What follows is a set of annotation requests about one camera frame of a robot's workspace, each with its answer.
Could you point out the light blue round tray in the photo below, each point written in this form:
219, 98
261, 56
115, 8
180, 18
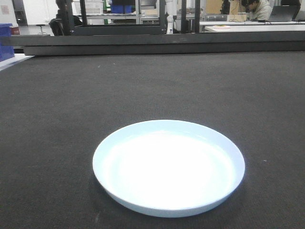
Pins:
168, 168

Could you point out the black office chair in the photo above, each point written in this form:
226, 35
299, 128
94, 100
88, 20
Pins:
57, 27

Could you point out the seated person in hoodie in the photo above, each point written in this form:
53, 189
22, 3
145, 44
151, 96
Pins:
259, 10

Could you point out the white work table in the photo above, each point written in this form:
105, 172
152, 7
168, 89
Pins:
251, 26

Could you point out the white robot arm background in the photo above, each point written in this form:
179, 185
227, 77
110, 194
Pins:
171, 10

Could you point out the black laptop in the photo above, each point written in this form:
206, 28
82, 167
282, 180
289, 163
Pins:
283, 13

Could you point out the black metal frame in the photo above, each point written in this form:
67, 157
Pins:
150, 39

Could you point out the blue plastic bin far left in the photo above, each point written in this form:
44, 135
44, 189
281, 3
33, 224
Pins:
6, 50

